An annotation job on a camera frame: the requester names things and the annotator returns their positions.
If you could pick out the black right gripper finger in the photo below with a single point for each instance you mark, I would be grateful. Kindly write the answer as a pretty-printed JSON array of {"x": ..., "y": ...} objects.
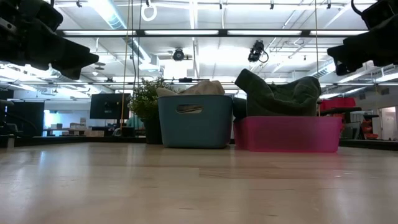
[
  {"x": 351, "y": 54},
  {"x": 346, "y": 70}
]

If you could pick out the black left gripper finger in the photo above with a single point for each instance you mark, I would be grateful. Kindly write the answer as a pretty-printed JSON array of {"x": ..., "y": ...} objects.
[
  {"x": 74, "y": 57},
  {"x": 70, "y": 73}
]

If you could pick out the tan cloth cap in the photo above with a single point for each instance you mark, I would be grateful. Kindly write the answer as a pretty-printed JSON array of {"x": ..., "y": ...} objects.
[{"x": 205, "y": 88}]

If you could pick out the dark green cloth hat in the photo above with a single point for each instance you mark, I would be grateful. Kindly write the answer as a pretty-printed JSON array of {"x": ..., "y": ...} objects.
[{"x": 280, "y": 99}]

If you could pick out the red storage bins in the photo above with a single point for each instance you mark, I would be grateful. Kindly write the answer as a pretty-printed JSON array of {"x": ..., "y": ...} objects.
[{"x": 337, "y": 103}]

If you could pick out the black computer monitor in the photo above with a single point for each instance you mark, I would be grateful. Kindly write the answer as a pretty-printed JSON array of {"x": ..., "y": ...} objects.
[{"x": 107, "y": 105}]

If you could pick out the large black screen panel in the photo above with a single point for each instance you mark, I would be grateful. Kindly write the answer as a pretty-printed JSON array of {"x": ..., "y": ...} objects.
[{"x": 28, "y": 118}]

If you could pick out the green leafy potted plant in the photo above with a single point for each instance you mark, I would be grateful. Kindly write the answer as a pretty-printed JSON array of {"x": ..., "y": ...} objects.
[{"x": 144, "y": 99}]

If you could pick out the pink plastic bin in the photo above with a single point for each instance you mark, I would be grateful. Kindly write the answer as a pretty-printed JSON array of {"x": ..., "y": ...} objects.
[{"x": 286, "y": 135}]

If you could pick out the black plant pot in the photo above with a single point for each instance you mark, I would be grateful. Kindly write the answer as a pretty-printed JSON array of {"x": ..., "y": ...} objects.
[{"x": 153, "y": 130}]

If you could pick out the black round ceiling device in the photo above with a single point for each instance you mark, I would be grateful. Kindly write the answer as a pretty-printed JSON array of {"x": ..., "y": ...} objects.
[{"x": 178, "y": 55}]

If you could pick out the blue plastic bin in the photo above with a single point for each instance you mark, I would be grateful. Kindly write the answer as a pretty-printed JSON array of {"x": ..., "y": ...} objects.
[{"x": 199, "y": 127}]

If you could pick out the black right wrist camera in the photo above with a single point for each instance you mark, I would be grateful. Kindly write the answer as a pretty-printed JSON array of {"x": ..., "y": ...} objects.
[{"x": 379, "y": 12}]

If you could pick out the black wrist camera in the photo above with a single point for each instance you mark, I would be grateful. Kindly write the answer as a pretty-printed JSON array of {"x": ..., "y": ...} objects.
[
  {"x": 379, "y": 12},
  {"x": 46, "y": 14}
]

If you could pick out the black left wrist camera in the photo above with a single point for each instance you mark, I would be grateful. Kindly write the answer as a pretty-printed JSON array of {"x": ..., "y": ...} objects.
[{"x": 46, "y": 14}]

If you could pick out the black overhead camera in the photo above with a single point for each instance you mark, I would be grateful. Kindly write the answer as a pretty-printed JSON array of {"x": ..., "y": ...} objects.
[{"x": 256, "y": 51}]

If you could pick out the overhead frame light bar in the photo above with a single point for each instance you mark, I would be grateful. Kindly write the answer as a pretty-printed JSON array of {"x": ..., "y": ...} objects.
[{"x": 186, "y": 32}]

